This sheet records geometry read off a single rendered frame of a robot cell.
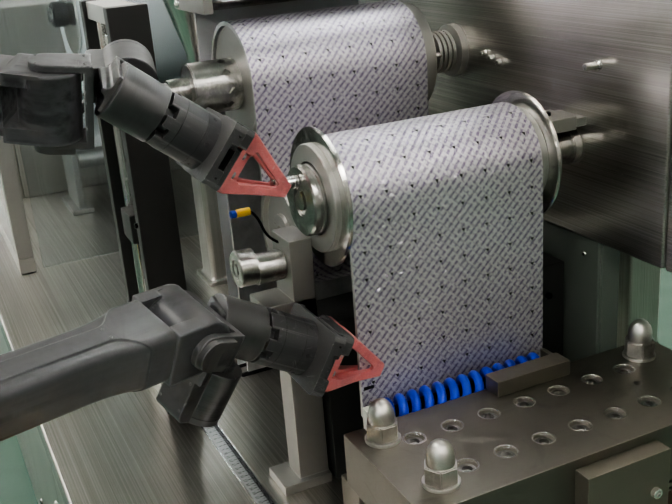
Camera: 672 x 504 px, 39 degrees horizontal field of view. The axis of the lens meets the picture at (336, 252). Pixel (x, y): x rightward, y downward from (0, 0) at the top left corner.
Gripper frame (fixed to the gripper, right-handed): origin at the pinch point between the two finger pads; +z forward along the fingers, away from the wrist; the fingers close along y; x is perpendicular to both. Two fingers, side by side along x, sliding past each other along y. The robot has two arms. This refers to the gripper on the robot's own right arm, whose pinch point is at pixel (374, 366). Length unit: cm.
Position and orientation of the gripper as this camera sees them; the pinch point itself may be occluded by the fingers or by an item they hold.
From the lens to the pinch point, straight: 101.9
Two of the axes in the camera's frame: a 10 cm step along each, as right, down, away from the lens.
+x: 3.9, -9.2, -1.1
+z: 8.1, 2.8, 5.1
